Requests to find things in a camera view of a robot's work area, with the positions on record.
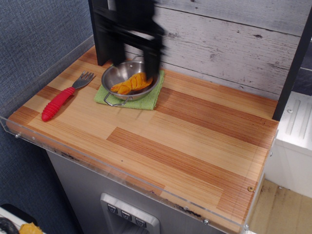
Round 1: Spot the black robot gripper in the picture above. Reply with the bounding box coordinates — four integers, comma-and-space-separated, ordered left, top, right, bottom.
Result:
105, 0, 164, 78

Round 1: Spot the red handled metal fork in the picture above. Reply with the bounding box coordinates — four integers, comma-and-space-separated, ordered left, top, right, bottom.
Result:
41, 71, 95, 122

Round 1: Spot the orange plush fish toy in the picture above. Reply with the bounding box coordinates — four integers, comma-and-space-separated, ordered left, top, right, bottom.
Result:
110, 72, 153, 95

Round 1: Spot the green folded cloth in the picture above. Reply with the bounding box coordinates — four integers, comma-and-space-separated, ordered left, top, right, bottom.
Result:
94, 61, 164, 110

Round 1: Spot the clear acrylic table guard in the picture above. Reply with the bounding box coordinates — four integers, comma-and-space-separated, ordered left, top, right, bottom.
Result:
0, 35, 279, 234

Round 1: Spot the grey toy fridge cabinet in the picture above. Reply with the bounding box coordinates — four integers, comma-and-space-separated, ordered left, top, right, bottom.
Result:
45, 150, 227, 234

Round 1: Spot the silver dispenser button panel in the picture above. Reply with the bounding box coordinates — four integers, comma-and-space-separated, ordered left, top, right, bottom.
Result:
100, 193, 160, 234

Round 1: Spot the white ribbed side box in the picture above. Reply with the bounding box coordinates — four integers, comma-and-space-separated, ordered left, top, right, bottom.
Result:
264, 92, 312, 197

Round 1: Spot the steel pan with handles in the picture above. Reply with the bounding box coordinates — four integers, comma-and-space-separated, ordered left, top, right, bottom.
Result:
101, 56, 160, 106

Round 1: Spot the black left frame post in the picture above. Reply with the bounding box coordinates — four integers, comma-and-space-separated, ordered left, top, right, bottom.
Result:
88, 0, 110, 66

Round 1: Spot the black frame post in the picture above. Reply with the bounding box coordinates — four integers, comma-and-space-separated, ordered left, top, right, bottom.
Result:
272, 9, 312, 121
88, 0, 110, 66

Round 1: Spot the black right frame post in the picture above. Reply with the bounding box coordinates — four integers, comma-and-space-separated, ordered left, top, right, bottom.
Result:
272, 9, 312, 121

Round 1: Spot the black corrugated hose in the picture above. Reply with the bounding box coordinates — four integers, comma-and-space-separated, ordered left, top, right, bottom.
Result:
0, 216, 18, 234

